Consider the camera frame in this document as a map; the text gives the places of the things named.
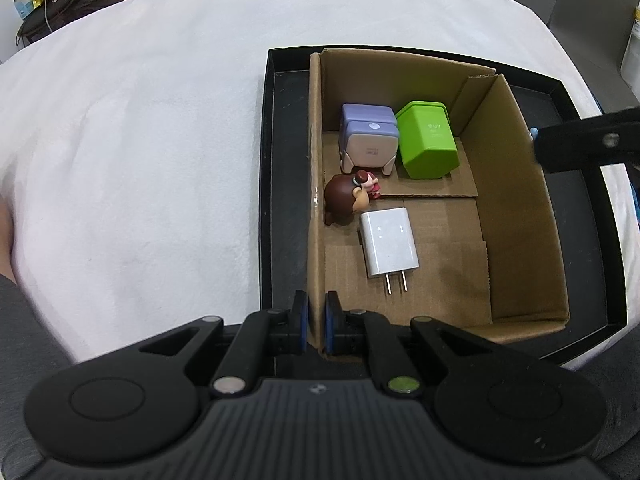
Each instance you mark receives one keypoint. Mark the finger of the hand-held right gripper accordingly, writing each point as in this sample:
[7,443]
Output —
[590,142]

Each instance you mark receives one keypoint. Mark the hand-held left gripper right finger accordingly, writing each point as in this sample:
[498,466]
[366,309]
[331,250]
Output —
[331,322]

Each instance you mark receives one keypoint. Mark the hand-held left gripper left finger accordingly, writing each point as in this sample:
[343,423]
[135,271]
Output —
[300,322]

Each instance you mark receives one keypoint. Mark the white plug charger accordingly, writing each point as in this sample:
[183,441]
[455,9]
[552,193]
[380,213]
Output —
[390,245]

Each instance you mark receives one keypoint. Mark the brown cardboard box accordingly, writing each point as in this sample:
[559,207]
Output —
[525,240]

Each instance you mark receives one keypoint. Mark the brown-haired figurine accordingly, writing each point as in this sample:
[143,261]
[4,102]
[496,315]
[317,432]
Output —
[345,200]

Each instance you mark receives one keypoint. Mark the black tray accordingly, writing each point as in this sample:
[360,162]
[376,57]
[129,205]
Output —
[285,185]

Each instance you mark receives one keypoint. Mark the green cube charger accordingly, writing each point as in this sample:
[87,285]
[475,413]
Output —
[427,145]

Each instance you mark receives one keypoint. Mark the white carton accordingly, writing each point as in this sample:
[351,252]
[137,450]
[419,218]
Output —
[631,50]

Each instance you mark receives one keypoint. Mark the purple cube charger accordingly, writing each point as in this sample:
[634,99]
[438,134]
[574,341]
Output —
[367,132]

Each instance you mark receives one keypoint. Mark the person's right leg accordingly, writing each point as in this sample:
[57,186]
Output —
[617,410]

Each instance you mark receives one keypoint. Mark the person's leg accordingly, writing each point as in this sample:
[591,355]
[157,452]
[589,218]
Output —
[25,340]
[617,410]

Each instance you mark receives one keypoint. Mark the person's left leg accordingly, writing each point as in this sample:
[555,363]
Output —
[25,340]

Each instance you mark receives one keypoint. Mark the dark bag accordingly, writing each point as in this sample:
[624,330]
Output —
[60,17]

